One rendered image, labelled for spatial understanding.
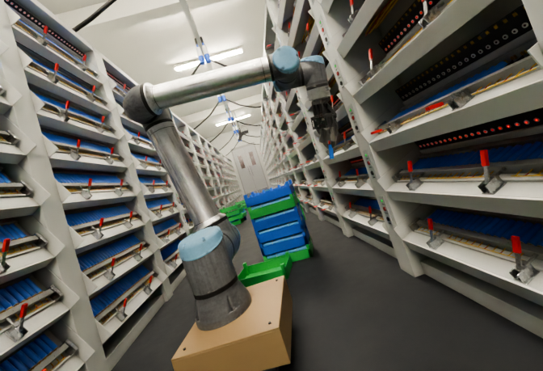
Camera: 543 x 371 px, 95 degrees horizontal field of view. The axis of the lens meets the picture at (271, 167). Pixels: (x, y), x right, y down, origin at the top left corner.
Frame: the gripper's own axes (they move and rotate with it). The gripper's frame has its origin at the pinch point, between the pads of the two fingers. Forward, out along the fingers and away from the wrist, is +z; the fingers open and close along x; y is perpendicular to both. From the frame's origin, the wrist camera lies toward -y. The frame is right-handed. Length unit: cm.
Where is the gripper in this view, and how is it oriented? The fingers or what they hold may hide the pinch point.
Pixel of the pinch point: (330, 145)
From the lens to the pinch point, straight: 112.5
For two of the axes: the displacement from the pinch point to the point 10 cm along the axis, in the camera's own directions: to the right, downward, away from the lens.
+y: -5.3, 3.0, -8.0
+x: 8.2, -0.8, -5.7
